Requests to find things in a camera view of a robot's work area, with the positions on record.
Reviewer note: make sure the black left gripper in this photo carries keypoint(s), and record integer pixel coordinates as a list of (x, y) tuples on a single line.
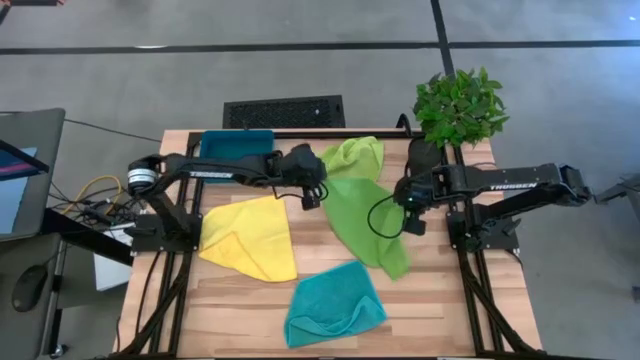
[(302, 167)]

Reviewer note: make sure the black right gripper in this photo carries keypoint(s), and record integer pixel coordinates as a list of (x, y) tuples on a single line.
[(415, 189)]

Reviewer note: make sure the lime green microfiber towel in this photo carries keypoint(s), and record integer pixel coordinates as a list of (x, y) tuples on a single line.
[(355, 157)]

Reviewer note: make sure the yellow microfiber towel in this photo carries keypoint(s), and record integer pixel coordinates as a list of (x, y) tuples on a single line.
[(250, 235)]

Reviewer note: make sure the teal microfiber towel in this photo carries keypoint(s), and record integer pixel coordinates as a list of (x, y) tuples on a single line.
[(330, 305)]

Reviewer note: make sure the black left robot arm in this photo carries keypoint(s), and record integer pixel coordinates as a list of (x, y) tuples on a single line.
[(210, 172)]

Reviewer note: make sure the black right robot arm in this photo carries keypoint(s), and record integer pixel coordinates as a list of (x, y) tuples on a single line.
[(510, 182)]

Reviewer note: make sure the black plant pot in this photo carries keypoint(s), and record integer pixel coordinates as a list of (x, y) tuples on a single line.
[(425, 155)]

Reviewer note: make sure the black perforated metal box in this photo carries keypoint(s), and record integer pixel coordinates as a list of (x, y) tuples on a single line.
[(282, 112)]

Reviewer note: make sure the blue plastic bin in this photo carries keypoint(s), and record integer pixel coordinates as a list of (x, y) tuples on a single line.
[(235, 145)]

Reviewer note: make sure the green leafy potted tree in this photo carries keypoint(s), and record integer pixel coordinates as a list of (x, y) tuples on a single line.
[(457, 107)]

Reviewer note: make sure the grey metal stand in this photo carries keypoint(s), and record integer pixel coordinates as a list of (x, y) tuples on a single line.
[(620, 190)]

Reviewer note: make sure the white box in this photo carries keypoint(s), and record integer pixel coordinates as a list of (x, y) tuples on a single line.
[(110, 270)]

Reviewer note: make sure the grey computer monitor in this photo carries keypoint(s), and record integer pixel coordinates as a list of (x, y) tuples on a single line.
[(30, 130)]

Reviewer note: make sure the black computer mouse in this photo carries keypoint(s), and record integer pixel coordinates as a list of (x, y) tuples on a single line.
[(29, 289)]

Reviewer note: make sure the grey desk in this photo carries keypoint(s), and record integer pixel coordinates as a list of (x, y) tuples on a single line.
[(20, 340)]

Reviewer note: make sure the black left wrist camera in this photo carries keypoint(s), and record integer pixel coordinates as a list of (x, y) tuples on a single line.
[(311, 199)]

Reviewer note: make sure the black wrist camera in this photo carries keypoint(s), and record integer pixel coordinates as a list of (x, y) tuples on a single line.
[(415, 223), (311, 199)]

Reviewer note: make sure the black aluminium table frame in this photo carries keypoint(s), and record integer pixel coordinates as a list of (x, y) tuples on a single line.
[(295, 135)]

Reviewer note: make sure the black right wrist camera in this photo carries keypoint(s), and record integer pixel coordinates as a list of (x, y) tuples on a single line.
[(415, 223)]

